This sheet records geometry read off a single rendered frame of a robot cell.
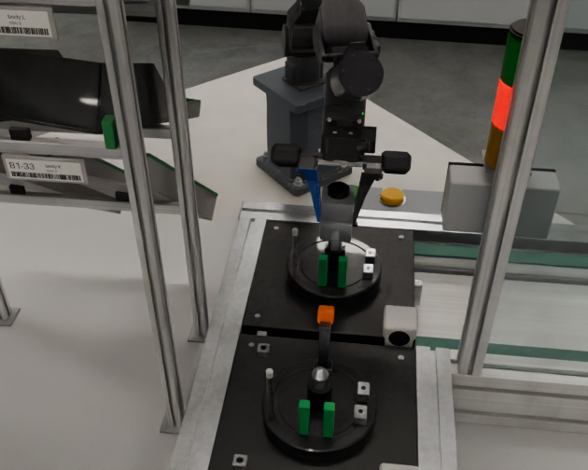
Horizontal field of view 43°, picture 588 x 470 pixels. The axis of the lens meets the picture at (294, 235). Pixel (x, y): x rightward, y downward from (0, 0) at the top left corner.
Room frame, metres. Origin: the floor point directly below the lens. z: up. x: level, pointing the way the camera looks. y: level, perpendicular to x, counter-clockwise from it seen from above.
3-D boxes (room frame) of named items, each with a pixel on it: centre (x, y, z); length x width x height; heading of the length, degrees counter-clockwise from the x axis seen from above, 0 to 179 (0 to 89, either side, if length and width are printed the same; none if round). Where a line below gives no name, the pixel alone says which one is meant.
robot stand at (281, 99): (1.27, -0.02, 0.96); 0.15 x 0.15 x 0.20; 36
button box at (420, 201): (1.03, -0.17, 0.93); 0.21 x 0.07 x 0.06; 83
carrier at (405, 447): (0.57, -0.03, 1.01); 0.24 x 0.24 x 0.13; 83
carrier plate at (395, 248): (0.82, -0.06, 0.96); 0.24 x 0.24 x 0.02; 83
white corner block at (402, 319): (0.71, -0.15, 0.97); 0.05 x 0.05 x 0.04; 83
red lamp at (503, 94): (0.68, -0.24, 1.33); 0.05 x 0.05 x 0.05
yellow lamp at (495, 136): (0.68, -0.24, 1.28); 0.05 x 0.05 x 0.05
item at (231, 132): (1.24, 0.02, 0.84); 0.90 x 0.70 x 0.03; 36
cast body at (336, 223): (0.81, -0.06, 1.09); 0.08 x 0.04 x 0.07; 174
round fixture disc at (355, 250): (0.82, -0.06, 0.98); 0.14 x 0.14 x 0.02
